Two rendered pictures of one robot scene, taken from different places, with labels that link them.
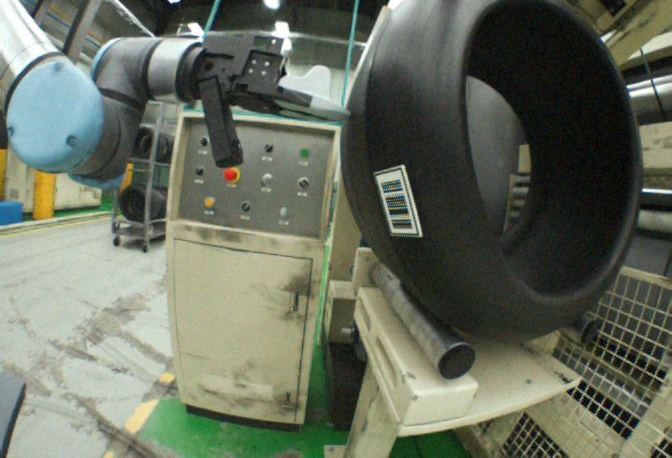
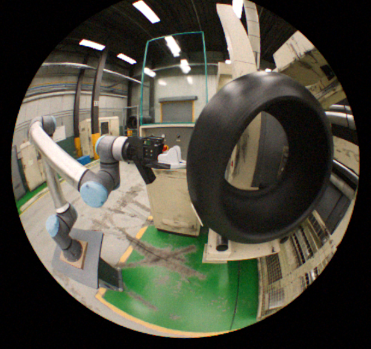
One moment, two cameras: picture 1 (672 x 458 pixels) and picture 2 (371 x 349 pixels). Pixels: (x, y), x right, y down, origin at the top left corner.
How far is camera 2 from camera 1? 0.23 m
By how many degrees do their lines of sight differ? 24
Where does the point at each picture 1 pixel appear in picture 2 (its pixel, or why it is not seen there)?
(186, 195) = not seen: hidden behind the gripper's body
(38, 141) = (93, 204)
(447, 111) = (212, 193)
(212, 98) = (137, 163)
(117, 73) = (104, 156)
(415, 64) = (199, 172)
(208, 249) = (160, 177)
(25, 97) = (84, 194)
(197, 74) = (130, 153)
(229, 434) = (171, 238)
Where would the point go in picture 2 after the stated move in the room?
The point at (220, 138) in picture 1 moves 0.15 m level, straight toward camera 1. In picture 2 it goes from (144, 176) to (134, 205)
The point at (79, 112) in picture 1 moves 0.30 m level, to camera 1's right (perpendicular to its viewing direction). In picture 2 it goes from (100, 196) to (209, 236)
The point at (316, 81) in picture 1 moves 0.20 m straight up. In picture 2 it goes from (171, 156) to (171, 85)
